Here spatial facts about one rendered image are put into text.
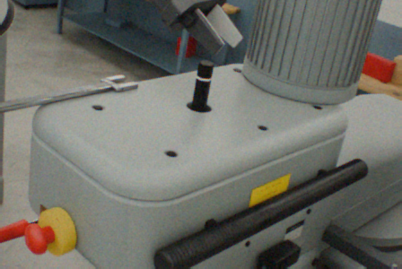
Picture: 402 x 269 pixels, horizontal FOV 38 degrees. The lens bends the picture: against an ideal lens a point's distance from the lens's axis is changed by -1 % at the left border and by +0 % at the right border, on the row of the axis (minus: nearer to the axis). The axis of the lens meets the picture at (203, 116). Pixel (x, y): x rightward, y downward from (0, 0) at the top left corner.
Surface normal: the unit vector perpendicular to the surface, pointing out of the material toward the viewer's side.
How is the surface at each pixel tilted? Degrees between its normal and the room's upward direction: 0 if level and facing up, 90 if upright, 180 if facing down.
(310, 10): 90
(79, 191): 90
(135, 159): 0
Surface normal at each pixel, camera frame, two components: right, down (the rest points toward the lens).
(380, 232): 0.17, -0.90
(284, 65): -0.49, 0.27
